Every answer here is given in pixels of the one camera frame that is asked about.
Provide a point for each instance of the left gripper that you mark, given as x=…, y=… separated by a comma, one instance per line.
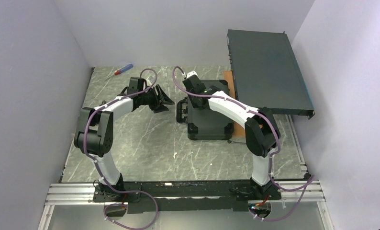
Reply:
x=163, y=98

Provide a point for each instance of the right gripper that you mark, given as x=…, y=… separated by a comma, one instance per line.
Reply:
x=194, y=105

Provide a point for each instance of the black poker chip case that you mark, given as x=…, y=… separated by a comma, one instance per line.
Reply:
x=203, y=123

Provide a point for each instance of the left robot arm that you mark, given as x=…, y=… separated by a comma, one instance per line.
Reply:
x=94, y=133

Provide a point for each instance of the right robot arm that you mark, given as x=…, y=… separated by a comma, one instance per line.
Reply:
x=261, y=132

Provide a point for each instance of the blue red screwdriver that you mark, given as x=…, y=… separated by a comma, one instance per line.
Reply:
x=120, y=71

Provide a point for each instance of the dark grey rack box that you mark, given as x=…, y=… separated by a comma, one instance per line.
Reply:
x=266, y=73

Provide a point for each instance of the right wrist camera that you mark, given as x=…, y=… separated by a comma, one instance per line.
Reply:
x=191, y=74

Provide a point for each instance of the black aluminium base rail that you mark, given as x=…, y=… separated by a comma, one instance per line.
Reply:
x=234, y=195

